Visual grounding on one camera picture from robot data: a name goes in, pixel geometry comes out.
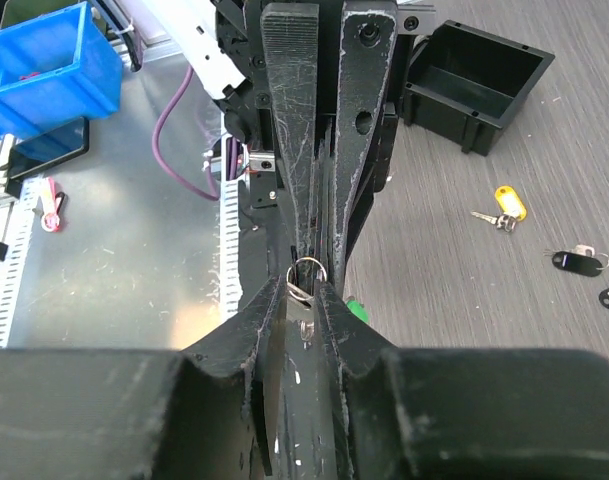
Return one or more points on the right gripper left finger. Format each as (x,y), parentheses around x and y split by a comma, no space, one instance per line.
(209,411)

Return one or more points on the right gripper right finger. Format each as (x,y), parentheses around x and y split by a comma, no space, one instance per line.
(460,413)

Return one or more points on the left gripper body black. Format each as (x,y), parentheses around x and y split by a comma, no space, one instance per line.
(247,108)

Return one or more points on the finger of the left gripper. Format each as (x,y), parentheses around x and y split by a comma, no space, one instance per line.
(290,41)
(367,41)

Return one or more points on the metal keyring holder red grip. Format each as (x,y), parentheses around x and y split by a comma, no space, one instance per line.
(310,441)

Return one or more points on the green tag key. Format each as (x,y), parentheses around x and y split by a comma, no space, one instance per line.
(357,309)

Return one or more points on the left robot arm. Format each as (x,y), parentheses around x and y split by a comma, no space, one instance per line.
(191,25)

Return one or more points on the black plastic bin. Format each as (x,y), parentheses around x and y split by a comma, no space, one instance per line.
(467,85)

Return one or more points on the black tablet device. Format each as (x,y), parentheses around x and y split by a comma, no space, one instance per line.
(49,149)

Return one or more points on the yellow tag key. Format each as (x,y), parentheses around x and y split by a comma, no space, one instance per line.
(512,210)

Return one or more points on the black tag key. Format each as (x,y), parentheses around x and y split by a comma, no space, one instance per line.
(581,260)

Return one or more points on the blue plastic bin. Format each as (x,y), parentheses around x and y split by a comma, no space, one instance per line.
(55,68)

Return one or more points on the white slotted cable duct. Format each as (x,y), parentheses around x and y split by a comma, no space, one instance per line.
(229,281)

